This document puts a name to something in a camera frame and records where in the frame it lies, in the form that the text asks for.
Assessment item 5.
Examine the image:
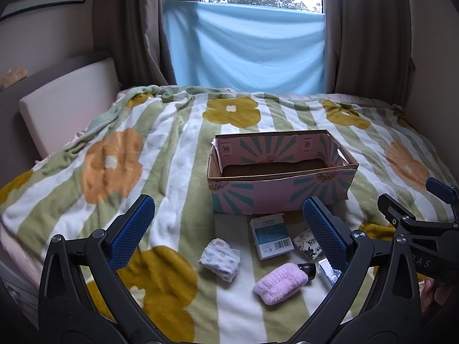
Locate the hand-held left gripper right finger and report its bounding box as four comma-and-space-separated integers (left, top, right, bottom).
297, 197, 424, 344

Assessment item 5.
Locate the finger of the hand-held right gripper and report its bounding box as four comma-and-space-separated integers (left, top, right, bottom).
425, 177, 459, 224
377, 193, 431, 230

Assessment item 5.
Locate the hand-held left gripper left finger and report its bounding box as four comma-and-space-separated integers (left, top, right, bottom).
38, 194, 156, 344

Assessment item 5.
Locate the black and white floral packet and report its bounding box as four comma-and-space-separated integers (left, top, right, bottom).
292, 226, 323, 261

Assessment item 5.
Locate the small black bottle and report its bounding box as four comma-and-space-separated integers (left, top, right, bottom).
297, 262, 317, 281

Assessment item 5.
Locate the blue and white small carton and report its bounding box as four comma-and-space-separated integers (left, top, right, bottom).
250, 213, 292, 261

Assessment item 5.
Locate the pink fluffy cloth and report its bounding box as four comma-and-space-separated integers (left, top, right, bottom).
253, 262, 310, 306

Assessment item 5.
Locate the white patterned tissue pack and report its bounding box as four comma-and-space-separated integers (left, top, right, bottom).
198, 238, 241, 283

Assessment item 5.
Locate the pink printed cardboard box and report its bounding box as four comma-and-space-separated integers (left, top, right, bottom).
207, 129, 359, 215

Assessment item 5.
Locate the person's right hand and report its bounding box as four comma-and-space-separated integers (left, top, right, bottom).
420, 276, 459, 313

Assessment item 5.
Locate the green striped floral blanket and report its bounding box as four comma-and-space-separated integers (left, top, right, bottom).
0, 85, 459, 344

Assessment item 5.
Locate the white headboard cushion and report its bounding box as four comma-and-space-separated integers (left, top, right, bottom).
19, 57, 120, 160

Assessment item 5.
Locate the brown curtain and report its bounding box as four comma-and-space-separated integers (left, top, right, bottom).
91, 0, 176, 90
321, 0, 417, 95

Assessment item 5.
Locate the yellowish packet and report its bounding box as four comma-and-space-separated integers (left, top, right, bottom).
0, 66, 28, 89

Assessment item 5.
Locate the light blue cloth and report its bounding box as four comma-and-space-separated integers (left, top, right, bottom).
163, 0, 327, 95

